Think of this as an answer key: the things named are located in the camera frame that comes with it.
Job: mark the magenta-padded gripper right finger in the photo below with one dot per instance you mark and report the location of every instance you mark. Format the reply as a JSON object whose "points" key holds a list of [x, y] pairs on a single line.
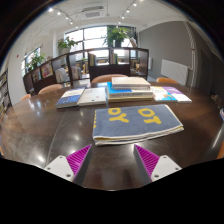
{"points": [[165, 166]]}

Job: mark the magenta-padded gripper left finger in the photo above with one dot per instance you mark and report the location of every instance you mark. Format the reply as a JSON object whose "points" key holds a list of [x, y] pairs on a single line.
{"points": [[60, 166]]}

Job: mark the grey towel with yellow letters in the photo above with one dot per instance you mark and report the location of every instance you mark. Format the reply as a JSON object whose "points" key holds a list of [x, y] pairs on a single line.
{"points": [[133, 125]]}

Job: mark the blue cover book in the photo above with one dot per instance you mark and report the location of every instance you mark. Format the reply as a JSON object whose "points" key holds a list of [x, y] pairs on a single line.
{"points": [[69, 98]]}

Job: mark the purple and white book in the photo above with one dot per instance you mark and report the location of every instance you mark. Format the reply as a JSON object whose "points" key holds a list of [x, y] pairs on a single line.
{"points": [[178, 95]]}

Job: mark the thin yellowish book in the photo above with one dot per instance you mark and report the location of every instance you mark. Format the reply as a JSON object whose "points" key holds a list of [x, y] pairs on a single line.
{"points": [[130, 99]]}

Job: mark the blue and white booklet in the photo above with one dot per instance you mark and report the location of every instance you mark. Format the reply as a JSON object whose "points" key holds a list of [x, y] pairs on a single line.
{"points": [[222, 114]]}

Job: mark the tall bookshelf with books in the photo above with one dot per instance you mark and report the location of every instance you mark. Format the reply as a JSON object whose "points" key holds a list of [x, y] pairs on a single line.
{"points": [[4, 96]]}

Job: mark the blue and white book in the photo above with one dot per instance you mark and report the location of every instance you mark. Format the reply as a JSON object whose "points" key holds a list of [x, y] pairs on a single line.
{"points": [[115, 91]]}

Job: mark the orange chairs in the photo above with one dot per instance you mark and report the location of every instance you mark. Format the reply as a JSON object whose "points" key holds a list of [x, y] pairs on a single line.
{"points": [[106, 78]]}

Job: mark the dark wooden shelf unit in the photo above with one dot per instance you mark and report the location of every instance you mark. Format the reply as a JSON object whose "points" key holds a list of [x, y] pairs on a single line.
{"points": [[108, 70]]}

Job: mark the small potted plant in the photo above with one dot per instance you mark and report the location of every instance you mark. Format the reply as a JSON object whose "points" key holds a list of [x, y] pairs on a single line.
{"points": [[36, 60]]}

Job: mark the side window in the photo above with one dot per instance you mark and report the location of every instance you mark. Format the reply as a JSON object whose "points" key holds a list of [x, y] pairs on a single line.
{"points": [[26, 61]]}

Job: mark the medium potted plant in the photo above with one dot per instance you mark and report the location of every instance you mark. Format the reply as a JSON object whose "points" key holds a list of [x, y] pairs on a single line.
{"points": [[66, 45]]}

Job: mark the large window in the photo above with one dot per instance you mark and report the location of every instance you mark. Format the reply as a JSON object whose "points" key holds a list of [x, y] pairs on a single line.
{"points": [[93, 35]]}

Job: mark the large potted plant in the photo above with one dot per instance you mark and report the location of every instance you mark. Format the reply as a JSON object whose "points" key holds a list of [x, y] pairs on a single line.
{"points": [[116, 35]]}

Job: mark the ceiling spot lights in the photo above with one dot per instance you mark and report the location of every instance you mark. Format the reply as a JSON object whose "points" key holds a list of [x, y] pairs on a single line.
{"points": [[60, 13]]}

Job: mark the ceiling air conditioner unit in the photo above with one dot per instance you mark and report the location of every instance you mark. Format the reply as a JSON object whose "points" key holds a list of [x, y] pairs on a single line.
{"points": [[93, 12]]}

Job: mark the large white wall radiator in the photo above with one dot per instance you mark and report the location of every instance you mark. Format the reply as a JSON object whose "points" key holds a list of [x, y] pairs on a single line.
{"points": [[174, 70]]}

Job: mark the small white wall radiator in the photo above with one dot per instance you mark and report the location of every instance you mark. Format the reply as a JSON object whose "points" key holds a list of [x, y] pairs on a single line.
{"points": [[150, 63]]}

